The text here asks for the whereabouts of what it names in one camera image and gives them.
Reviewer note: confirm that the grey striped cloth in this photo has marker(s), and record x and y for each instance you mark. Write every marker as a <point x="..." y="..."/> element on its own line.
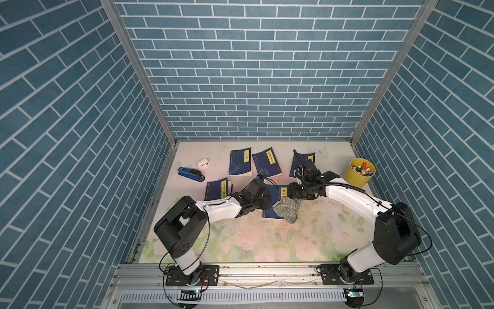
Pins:
<point x="288" y="209"/>

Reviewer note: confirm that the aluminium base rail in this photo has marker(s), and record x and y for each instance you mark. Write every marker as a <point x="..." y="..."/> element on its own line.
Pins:
<point x="146" y="276"/>

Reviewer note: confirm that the blue book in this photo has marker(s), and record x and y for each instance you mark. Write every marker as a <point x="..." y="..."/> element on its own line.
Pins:
<point x="217" y="190"/>
<point x="240" y="162"/>
<point x="266" y="163"/>
<point x="298" y="160"/>
<point x="276" y="193"/>

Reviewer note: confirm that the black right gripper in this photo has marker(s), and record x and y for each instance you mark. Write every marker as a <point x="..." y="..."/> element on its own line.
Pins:
<point x="292" y="192"/>

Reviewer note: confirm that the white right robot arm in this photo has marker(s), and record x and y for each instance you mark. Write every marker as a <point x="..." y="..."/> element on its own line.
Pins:
<point x="395" y="233"/>

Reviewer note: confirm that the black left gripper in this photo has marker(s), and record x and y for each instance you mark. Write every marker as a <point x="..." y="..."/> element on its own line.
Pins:
<point x="266" y="201"/>

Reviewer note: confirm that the blue black stapler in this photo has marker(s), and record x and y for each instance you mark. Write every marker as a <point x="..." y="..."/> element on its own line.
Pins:
<point x="190" y="173"/>

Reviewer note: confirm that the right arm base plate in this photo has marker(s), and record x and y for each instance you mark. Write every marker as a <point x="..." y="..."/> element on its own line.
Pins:
<point x="337" y="274"/>

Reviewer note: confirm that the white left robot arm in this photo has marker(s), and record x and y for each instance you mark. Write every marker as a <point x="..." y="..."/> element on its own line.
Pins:
<point x="181" y="226"/>

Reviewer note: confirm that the pens in cup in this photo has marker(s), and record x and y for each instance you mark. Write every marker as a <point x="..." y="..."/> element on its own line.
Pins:
<point x="363" y="170"/>

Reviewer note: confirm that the yellow pen cup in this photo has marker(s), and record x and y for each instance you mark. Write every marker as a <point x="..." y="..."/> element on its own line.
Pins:
<point x="354" y="179"/>

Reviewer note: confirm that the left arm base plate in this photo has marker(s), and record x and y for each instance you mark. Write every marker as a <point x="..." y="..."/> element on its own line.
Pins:
<point x="205" y="275"/>

